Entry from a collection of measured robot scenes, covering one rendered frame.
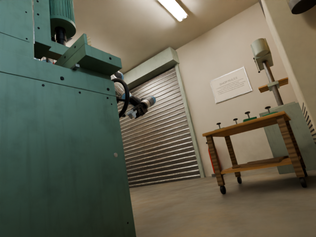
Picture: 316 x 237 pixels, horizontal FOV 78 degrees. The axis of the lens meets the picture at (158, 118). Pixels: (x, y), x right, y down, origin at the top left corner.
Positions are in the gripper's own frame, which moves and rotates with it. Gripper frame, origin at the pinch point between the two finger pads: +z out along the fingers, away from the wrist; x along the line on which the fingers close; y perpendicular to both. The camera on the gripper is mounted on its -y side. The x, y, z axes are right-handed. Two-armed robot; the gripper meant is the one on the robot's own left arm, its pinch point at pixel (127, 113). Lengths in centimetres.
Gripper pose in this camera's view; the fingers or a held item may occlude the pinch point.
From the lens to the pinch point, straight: 133.5
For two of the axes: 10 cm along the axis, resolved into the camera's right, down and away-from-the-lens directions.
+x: -7.6, 3.1, 5.7
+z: -4.4, 4.0, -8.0
